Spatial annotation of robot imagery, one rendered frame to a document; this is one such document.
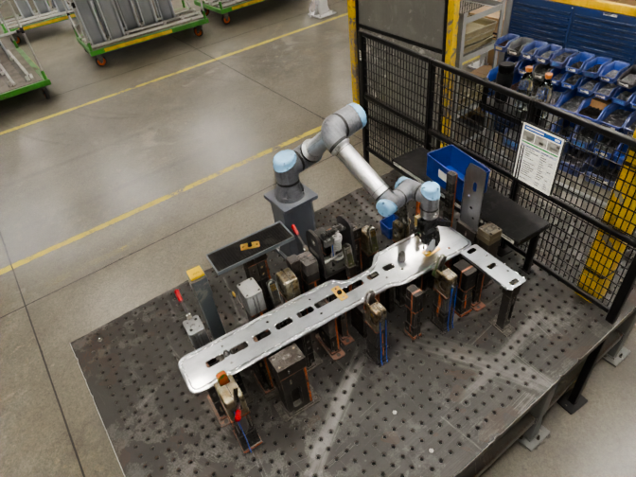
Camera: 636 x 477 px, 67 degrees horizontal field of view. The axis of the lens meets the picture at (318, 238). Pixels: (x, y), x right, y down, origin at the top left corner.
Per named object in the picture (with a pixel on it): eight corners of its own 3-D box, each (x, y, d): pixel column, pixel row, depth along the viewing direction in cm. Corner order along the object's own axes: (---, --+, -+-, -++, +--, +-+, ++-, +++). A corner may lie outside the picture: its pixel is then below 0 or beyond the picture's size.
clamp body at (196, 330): (209, 389, 211) (186, 339, 187) (200, 371, 218) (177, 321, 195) (229, 378, 214) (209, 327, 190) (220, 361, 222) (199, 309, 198)
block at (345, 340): (344, 345, 221) (341, 305, 202) (329, 327, 229) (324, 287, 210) (354, 340, 223) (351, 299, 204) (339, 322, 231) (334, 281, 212)
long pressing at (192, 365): (195, 403, 174) (193, 400, 173) (175, 360, 189) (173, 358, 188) (475, 245, 221) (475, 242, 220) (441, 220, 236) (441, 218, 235)
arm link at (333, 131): (313, 119, 192) (396, 210, 186) (332, 108, 197) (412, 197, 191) (305, 136, 202) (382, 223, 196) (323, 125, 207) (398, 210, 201)
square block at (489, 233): (480, 291, 237) (490, 236, 214) (468, 281, 243) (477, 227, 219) (492, 284, 240) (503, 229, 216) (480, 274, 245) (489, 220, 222)
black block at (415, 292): (414, 344, 218) (416, 302, 199) (398, 329, 225) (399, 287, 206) (427, 336, 221) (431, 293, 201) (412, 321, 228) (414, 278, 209)
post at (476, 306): (476, 312, 228) (485, 269, 209) (460, 298, 235) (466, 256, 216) (486, 306, 230) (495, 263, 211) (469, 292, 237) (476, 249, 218)
